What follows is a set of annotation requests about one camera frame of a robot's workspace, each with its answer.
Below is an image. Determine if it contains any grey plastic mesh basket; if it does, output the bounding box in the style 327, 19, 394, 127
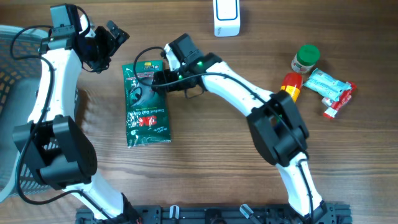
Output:
0, 24, 78, 203

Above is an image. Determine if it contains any right black camera cable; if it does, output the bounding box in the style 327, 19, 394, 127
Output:
132, 46, 315, 218

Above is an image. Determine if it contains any green 3M gloves packet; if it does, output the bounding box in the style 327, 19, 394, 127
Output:
122, 60, 171, 147

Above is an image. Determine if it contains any red Nescafe stick sachet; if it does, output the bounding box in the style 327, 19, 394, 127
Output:
323, 82, 357, 119

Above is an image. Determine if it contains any green lid jar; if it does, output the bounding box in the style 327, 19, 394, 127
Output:
291, 44, 320, 74

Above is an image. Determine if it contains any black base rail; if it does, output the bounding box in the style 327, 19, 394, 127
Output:
75, 204, 352, 224

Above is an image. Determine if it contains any white barcode scanner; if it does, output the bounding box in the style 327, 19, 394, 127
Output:
213, 0, 241, 37

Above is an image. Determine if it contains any red chili sauce bottle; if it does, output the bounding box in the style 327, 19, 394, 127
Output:
280, 73, 303, 102

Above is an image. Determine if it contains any red tissue pack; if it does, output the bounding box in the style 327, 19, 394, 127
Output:
322, 97, 334, 107

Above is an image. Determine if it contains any left black camera cable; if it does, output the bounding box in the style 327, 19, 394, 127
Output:
10, 5, 113, 224

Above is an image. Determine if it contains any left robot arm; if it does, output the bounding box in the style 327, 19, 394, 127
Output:
12, 4, 142, 223

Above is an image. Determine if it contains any mint green wipes packet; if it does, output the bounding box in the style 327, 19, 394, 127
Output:
303, 68, 353, 101

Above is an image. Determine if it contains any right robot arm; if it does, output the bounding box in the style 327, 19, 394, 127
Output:
152, 34, 323, 221

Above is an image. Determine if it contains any black camera cable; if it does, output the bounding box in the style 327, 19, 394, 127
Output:
132, 46, 315, 218
10, 5, 113, 224

